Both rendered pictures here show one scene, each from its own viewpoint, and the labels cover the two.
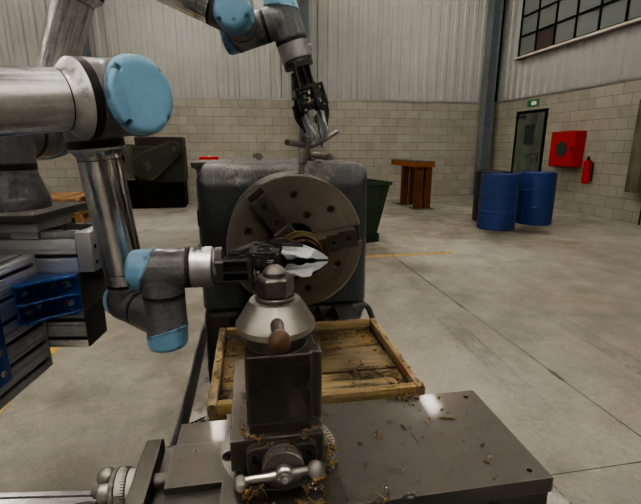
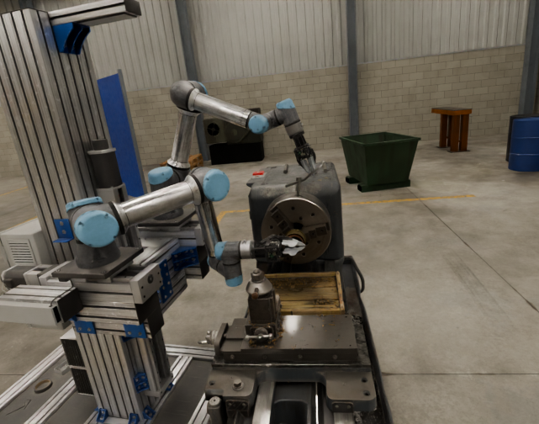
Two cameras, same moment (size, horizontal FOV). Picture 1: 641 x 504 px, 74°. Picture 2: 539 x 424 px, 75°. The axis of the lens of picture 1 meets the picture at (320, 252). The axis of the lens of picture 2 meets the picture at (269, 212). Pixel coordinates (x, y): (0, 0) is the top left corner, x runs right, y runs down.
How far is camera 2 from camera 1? 0.66 m
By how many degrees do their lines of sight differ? 18
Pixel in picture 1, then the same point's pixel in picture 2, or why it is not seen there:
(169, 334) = (234, 279)
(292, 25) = (291, 118)
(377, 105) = (419, 60)
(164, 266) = (229, 251)
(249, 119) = (308, 87)
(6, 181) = not seen: hidden behind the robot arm
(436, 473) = (315, 342)
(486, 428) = (345, 330)
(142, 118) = (217, 195)
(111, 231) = (208, 233)
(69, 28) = (187, 129)
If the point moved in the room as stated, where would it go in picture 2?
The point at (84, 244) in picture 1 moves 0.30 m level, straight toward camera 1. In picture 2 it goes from (198, 233) to (201, 258)
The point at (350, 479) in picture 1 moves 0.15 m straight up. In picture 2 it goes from (284, 341) to (280, 297)
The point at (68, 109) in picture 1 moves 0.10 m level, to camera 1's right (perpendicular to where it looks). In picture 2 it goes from (191, 198) to (216, 198)
